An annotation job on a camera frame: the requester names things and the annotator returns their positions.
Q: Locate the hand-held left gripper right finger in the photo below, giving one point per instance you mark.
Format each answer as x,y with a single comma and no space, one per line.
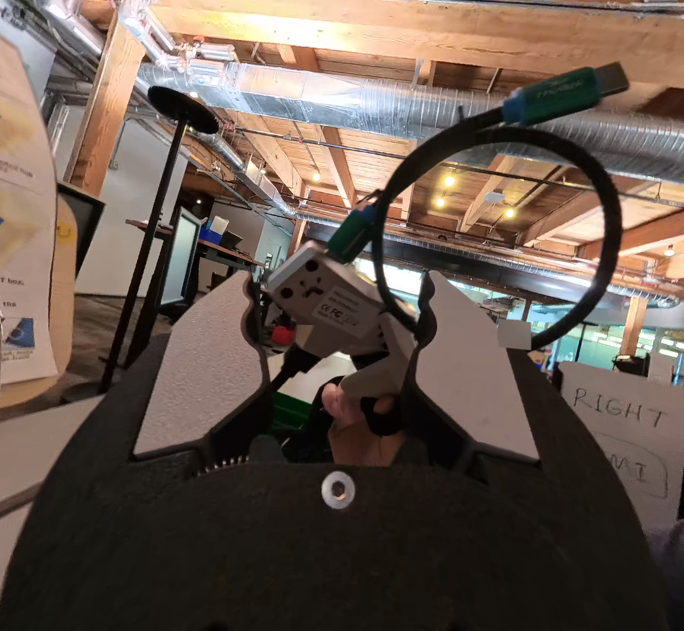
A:
476,375

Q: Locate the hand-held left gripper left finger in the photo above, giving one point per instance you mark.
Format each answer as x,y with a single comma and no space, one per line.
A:
203,375

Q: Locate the silver port hub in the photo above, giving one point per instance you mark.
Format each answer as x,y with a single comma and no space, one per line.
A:
326,300

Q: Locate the green plastic bin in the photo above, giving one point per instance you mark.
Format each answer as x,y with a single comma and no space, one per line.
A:
294,412

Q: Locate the person's right hand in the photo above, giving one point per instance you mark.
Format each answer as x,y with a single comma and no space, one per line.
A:
347,433

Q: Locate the instruction sheet on stand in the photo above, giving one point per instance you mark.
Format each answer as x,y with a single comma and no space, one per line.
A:
66,300

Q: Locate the white paper sign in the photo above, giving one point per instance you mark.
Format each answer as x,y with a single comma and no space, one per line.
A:
631,428

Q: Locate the yellow smiley sticker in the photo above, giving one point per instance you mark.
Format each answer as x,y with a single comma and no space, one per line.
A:
65,234

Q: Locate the printed instruction sheet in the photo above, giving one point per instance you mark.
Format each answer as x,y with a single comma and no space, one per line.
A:
21,214

